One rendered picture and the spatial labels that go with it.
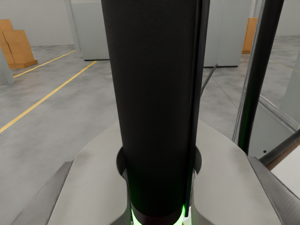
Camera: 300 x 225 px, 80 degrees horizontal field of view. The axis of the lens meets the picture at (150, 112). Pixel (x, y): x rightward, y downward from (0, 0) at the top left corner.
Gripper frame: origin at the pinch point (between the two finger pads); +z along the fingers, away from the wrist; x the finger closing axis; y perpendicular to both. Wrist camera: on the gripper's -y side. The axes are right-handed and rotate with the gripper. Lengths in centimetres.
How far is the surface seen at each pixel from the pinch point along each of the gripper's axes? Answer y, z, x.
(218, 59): 124, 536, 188
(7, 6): -79, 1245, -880
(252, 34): 82, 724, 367
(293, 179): 26.9, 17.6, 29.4
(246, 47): 128, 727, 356
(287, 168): 26.5, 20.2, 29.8
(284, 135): 56, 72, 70
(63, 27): 47, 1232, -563
